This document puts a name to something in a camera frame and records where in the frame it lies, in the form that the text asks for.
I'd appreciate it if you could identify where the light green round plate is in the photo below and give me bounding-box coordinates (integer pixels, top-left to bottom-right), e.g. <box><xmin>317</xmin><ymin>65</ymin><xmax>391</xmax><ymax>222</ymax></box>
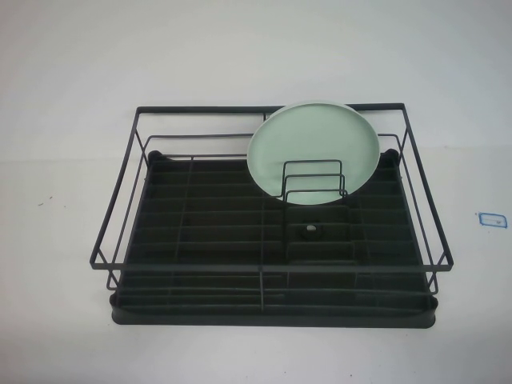
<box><xmin>245</xmin><ymin>101</ymin><xmax>379</xmax><ymax>207</ymax></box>

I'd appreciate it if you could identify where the black plastic drip tray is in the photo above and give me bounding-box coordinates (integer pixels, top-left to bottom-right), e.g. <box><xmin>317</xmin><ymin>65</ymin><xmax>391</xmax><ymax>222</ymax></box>
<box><xmin>109</xmin><ymin>148</ymin><xmax>439</xmax><ymax>327</ymax></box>

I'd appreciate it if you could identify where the blue outlined white label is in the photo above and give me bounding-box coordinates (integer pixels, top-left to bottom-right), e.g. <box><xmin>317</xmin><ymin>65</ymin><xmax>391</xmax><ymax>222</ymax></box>
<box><xmin>477</xmin><ymin>210</ymin><xmax>510</xmax><ymax>230</ymax></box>

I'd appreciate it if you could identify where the black wire dish rack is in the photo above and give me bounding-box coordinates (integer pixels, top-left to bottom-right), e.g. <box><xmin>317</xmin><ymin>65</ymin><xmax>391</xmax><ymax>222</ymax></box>
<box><xmin>87</xmin><ymin>104</ymin><xmax>455</xmax><ymax>310</ymax></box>

